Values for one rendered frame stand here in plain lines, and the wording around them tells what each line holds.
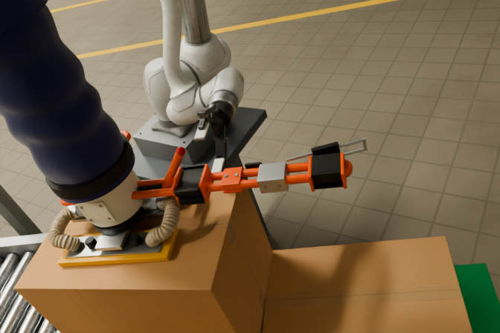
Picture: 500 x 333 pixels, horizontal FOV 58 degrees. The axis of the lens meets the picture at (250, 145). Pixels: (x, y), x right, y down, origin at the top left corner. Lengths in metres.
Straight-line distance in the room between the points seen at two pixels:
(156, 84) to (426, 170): 1.54
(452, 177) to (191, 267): 1.70
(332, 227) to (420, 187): 0.51
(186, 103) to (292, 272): 0.67
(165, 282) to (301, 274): 0.55
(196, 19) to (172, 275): 0.93
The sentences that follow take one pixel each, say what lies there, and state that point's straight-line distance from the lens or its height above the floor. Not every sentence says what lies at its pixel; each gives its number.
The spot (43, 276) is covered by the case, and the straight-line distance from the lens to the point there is 1.43.
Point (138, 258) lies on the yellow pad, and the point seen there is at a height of 0.97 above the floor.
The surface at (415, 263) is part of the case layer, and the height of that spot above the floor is 0.54.
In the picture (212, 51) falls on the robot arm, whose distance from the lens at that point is 1.78.
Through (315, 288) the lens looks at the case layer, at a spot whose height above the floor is 0.54.
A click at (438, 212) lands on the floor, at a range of 2.41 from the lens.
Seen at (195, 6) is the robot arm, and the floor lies 1.28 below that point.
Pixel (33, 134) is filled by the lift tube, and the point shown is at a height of 1.38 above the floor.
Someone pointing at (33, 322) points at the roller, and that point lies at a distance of 1.97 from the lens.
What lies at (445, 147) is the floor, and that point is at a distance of 2.74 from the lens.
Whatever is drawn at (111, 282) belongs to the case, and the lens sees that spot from 1.28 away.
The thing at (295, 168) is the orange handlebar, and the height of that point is 1.08.
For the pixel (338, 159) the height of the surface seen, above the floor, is 1.10.
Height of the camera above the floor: 1.83
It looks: 37 degrees down
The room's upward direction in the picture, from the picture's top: 20 degrees counter-clockwise
